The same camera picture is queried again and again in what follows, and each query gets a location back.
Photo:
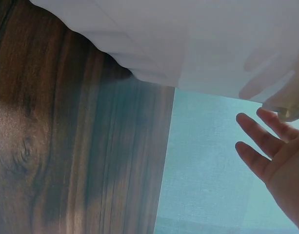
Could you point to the person's right hand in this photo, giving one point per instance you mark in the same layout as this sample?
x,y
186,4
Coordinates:
x,y
288,170

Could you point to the white translucent plastic sheet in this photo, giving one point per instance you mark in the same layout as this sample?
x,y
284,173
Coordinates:
x,y
200,48

